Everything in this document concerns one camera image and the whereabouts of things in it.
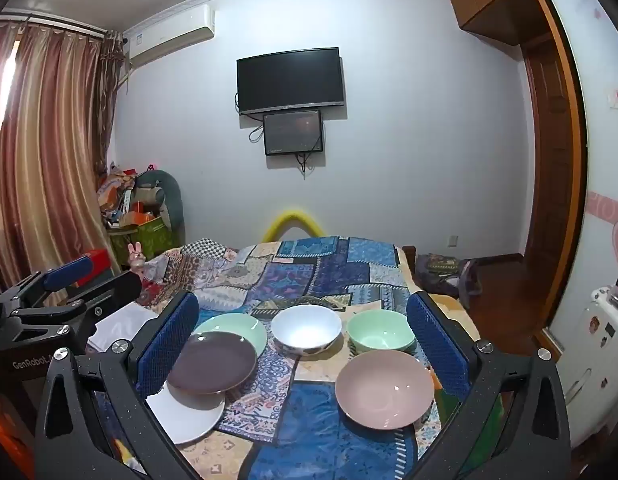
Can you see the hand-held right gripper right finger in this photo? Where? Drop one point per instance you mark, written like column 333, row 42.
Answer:
column 436, row 345

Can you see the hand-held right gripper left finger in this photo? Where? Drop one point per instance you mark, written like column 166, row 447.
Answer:
column 169, row 345

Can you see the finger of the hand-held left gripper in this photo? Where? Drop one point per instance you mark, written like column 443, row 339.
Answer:
column 66, row 271
column 111, row 292

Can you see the purple plate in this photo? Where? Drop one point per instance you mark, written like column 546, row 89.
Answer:
column 214, row 360

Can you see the green bowl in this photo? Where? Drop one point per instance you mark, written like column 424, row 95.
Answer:
column 379, row 330

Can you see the green plate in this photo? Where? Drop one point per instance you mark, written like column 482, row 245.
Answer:
column 234, row 325

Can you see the pink bowl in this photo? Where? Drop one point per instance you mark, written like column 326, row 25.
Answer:
column 384, row 390

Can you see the white plate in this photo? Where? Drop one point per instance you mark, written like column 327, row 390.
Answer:
column 189, row 417

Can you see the white bowl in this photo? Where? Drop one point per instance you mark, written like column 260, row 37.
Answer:
column 304, row 325

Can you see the red box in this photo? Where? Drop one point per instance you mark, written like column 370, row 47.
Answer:
column 96, row 256

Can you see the white cloth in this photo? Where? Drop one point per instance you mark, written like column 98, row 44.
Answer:
column 124, row 325

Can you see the pink bunny toy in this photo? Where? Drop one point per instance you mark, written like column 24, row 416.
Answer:
column 136, row 260

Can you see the green cardboard box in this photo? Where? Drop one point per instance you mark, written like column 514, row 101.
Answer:
column 154, row 235

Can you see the patterned bag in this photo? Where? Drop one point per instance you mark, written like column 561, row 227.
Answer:
column 441, row 270

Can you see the pile of boxes and toys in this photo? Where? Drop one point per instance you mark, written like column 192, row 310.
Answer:
column 124, row 195

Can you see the grey green cushion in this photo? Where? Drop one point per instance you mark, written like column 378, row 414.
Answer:
column 174, row 200

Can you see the striped curtain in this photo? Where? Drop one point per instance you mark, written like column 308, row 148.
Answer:
column 44, row 160

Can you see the beige printed blanket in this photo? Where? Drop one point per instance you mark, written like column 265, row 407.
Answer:
column 214, row 455

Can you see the blue patchwork blanket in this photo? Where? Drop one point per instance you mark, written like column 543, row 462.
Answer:
column 319, row 270

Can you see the white stickered suitcase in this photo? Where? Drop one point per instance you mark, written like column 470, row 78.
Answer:
column 594, row 350

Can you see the yellow foam noodle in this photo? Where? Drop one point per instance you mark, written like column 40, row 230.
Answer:
column 294, row 212

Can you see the wooden door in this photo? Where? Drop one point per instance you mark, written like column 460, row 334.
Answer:
column 544, row 135

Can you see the small black monitor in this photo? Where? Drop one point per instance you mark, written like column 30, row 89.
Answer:
column 292, row 131

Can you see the white sliding wardrobe door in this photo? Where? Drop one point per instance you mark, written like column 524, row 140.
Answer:
column 599, row 160

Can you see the white air conditioner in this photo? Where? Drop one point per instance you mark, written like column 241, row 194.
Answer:
column 169, row 35

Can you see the wooden bed frame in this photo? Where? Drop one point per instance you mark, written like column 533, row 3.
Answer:
column 409, row 260

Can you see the wall outlet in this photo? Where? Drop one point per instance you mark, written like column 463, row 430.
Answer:
column 454, row 240

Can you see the curtain rail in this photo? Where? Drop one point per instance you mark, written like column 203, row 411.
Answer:
column 49, row 22

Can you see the black wall television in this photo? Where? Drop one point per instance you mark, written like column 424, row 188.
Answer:
column 289, row 80

